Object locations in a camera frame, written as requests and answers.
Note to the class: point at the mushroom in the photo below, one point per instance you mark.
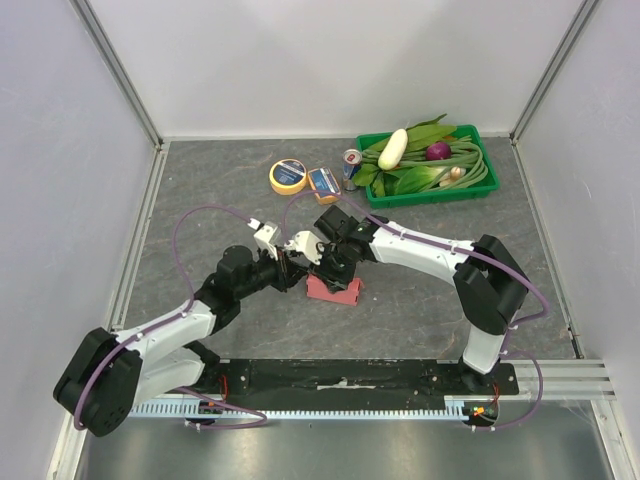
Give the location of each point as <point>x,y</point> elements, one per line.
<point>453,175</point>

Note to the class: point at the pink cardboard box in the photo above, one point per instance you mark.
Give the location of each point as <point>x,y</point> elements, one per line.
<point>316,289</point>

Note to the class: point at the grey cable duct rail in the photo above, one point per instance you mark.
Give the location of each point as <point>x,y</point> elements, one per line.
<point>182,407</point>

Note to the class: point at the white cucumber vegetable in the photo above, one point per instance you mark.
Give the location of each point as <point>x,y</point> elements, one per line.
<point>392,153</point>

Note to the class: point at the purple onion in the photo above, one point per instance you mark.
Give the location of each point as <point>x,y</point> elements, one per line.
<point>438,151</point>

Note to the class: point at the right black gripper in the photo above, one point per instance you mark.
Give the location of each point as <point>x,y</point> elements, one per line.
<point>338,270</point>

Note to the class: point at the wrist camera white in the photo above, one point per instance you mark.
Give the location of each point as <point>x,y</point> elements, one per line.
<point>308,244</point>
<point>266,235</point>

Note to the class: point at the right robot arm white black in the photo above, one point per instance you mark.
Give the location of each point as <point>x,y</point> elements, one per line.
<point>487,279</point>

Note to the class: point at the orange blue sponge block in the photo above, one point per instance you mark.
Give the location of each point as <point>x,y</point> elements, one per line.
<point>324,185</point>

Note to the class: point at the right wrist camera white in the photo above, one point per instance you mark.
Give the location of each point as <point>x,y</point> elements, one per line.
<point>308,244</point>

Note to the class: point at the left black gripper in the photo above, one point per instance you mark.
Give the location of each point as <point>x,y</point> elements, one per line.
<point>288,271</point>

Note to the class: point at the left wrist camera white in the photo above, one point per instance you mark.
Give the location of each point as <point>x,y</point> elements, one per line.
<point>266,235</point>

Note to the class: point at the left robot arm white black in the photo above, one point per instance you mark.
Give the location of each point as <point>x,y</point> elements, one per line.
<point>111,373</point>

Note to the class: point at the green plastic tray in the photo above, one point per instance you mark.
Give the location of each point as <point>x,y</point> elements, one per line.
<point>480,190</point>

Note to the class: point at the red blue drink can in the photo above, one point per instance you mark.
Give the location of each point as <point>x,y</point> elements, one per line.
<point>352,159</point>

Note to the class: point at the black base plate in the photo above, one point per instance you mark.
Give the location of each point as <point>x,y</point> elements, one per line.
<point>350,384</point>

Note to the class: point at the yellow tape roll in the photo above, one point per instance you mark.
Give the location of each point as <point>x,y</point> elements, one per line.
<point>288,177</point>

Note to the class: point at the green long beans bundle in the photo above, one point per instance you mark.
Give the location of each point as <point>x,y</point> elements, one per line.
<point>465,154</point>

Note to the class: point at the green leafy vegetable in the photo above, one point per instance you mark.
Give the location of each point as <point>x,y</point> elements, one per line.
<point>414,172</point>

